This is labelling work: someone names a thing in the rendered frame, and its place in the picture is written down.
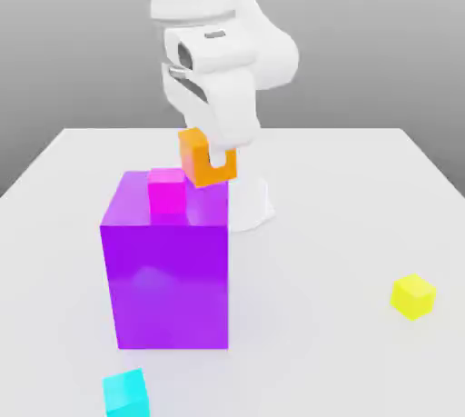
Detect small cyan cube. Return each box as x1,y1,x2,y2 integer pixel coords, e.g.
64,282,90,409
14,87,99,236
102,368,151,417

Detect large purple box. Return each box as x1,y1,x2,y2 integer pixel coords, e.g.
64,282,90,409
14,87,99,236
98,169,231,352

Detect small magenta cube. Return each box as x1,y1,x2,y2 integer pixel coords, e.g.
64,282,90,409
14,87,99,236
147,167,189,215

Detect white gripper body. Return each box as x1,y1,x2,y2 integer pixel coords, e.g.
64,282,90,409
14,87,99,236
162,66,262,152

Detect small yellow cube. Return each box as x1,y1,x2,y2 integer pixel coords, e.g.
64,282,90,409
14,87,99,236
390,273,438,323

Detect small orange cube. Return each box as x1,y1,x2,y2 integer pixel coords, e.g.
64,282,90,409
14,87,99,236
177,126,239,190

